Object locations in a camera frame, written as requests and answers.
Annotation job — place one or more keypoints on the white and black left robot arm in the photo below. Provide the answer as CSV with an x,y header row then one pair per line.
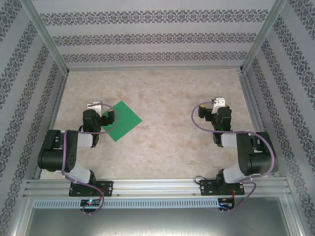
x,y
49,152

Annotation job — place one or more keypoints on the aluminium frame post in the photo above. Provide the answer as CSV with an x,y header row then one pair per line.
x,y
261,37
48,41

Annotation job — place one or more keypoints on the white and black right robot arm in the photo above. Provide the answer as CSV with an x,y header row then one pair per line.
x,y
261,159

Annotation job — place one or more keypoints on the long aluminium mounting rail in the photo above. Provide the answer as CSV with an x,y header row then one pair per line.
x,y
157,186

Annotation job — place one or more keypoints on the green square paper sheet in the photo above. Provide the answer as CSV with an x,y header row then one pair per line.
x,y
128,120

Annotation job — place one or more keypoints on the small circuit board green light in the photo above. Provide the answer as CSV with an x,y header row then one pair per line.
x,y
89,202

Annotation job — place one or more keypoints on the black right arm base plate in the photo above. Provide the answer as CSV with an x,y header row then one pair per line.
x,y
208,188

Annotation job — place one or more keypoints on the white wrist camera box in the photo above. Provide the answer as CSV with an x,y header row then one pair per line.
x,y
97,107
219,104

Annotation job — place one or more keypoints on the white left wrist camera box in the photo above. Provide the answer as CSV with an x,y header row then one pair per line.
x,y
97,107

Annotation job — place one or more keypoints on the grey sheet metal panel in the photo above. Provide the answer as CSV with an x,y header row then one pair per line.
x,y
157,223

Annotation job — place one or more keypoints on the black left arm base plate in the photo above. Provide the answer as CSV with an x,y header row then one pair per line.
x,y
105,188

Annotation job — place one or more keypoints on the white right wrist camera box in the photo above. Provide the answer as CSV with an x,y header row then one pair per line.
x,y
219,104

